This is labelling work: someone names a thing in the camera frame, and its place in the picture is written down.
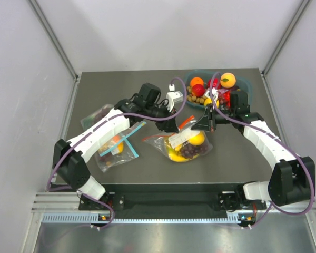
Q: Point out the fake orange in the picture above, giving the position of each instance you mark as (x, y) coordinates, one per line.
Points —
(195, 81)

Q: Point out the teal plastic fruit basket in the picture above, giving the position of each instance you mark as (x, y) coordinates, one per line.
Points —
(206, 75)

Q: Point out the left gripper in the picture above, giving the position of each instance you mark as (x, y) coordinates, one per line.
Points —
(168, 126)

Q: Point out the fake longan cluster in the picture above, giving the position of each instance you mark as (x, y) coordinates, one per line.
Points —
(193, 99)

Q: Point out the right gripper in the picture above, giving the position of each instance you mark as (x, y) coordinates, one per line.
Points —
(204, 124)

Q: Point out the grey slotted cable duct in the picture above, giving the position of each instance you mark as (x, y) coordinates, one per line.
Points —
(98, 218)

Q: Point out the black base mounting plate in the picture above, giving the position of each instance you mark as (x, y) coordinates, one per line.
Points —
(217, 196)

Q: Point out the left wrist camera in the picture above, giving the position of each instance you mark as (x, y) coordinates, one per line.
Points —
(173, 97)

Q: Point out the fake red pepper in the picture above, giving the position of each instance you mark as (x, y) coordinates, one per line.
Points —
(225, 98)

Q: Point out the fake red apple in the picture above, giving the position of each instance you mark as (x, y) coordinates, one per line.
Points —
(215, 83)

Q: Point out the lower blue zip bag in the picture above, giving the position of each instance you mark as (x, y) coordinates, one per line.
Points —
(116, 151)

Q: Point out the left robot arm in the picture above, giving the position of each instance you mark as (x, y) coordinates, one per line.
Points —
(70, 157)

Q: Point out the upper blue zip bag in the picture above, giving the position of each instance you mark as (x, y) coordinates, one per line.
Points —
(102, 128)

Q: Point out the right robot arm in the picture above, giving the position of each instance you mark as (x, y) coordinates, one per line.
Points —
(292, 178)

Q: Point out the fake grape bunch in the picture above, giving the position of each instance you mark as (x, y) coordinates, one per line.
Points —
(220, 97)

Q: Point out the fake yellow lemon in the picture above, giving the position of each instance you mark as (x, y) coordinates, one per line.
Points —
(208, 101)

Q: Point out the red zip bag with fruit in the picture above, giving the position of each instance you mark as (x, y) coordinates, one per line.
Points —
(184, 146)

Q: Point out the blue zip bag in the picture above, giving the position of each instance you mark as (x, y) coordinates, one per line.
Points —
(116, 151)
(102, 128)

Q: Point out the fake red peach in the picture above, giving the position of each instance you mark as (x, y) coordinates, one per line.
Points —
(198, 90)

